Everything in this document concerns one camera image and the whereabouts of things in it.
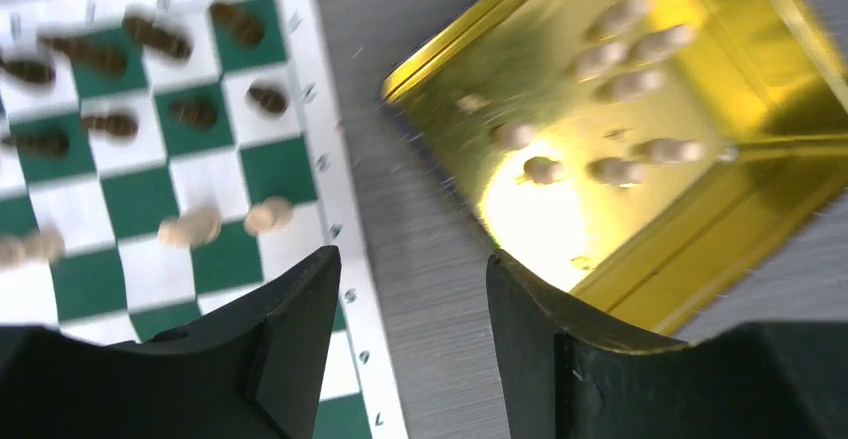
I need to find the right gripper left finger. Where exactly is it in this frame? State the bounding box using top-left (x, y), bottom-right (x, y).
top-left (1, 246), bottom-right (342, 438)

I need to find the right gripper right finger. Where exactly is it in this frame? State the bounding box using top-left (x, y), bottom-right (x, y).
top-left (486, 250), bottom-right (847, 438)

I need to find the light wooden chess piece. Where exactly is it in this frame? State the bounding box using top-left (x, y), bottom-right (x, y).
top-left (157, 206), bottom-right (222, 248)
top-left (243, 196), bottom-right (294, 236)
top-left (1, 228), bottom-right (65, 269)

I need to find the gold metal tin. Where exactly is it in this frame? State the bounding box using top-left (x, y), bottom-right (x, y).
top-left (382, 0), bottom-right (847, 333)

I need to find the green white chess board mat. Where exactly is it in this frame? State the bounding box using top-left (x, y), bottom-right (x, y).
top-left (1, 0), bottom-right (407, 438)

